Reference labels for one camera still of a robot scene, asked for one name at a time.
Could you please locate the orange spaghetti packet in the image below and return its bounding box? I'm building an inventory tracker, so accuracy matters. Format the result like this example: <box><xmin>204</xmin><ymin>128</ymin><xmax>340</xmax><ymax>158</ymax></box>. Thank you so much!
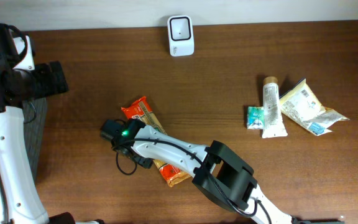
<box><xmin>121</xmin><ymin>96</ymin><xmax>190</xmax><ymax>187</ymax></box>

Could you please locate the teal tissue pack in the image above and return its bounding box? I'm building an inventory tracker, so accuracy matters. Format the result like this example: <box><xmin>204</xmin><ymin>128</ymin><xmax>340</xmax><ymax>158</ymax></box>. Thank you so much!
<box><xmin>246</xmin><ymin>106</ymin><xmax>264</xmax><ymax>129</ymax></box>

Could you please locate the white tube with tan cap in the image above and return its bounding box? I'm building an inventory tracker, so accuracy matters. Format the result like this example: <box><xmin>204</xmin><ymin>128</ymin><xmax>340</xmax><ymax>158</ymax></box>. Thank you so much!
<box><xmin>262</xmin><ymin>77</ymin><xmax>288</xmax><ymax>138</ymax></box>

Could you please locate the cream snack bag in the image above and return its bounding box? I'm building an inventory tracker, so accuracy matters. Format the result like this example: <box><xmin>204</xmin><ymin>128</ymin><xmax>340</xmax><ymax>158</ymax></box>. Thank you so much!
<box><xmin>280</xmin><ymin>78</ymin><xmax>349</xmax><ymax>136</ymax></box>

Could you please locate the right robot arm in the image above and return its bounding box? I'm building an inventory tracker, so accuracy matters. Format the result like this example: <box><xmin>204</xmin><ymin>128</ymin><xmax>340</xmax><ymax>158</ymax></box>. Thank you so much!
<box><xmin>101</xmin><ymin>119</ymin><xmax>295</xmax><ymax>223</ymax></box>

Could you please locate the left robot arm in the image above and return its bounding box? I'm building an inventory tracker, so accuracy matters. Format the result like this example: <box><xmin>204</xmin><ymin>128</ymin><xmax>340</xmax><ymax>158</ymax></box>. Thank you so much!
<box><xmin>0</xmin><ymin>23</ymin><xmax>75</xmax><ymax>223</ymax></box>

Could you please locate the white barcode scanner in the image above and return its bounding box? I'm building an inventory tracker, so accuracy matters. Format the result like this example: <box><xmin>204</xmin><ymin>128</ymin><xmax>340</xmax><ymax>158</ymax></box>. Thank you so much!
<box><xmin>167</xmin><ymin>15</ymin><xmax>195</xmax><ymax>57</ymax></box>

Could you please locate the grey plastic mesh basket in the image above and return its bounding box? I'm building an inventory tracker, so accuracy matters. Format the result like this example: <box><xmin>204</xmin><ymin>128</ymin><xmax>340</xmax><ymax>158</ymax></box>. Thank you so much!
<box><xmin>23</xmin><ymin>98</ymin><xmax>48</xmax><ymax>181</ymax></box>

